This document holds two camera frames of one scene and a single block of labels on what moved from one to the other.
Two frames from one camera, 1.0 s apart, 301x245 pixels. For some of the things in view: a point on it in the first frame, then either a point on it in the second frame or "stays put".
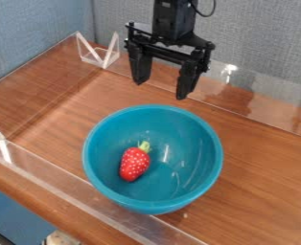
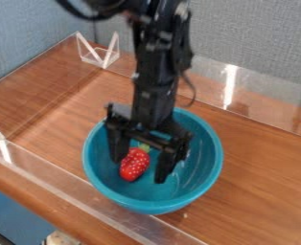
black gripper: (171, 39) -> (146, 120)
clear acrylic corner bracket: (99, 55) stays put
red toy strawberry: (135, 162) stays put
